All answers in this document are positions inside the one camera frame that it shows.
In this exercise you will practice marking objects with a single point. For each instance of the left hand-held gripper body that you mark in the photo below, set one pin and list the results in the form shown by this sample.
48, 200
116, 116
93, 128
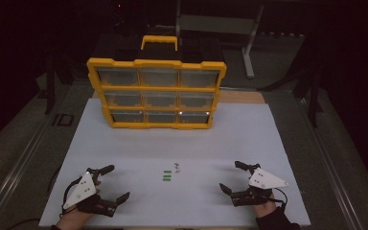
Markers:
83, 191

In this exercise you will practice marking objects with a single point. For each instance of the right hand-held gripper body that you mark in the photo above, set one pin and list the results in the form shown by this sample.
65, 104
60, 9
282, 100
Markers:
265, 180

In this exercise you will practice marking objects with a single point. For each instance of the small dark metal screw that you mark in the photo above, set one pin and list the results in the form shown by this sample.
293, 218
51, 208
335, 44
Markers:
176, 165
177, 171

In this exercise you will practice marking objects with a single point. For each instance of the clear plastic drawer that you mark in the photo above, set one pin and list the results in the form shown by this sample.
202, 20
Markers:
193, 117

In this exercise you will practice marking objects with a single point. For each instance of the yellow and black drawer organizer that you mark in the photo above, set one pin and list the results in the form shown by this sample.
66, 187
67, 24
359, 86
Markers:
201, 65

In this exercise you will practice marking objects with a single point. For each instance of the person's right hand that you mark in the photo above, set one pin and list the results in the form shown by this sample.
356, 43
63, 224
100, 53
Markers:
265, 209

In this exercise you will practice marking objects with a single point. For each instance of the person's left hand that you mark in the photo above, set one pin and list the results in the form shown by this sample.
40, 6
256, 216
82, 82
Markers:
73, 220

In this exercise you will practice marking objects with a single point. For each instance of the white table mat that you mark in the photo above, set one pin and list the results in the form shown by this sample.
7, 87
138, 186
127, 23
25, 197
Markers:
188, 147

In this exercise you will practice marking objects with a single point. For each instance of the group of clear drawers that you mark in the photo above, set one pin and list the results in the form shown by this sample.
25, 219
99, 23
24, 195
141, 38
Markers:
118, 76

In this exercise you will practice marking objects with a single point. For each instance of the black stand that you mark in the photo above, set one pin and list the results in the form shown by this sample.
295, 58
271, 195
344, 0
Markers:
313, 96
49, 83

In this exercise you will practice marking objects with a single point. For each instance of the grey metal stand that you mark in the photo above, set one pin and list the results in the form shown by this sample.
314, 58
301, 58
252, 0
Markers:
215, 24

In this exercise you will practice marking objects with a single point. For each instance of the aluminium rail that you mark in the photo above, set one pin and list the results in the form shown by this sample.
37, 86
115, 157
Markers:
327, 161
24, 159

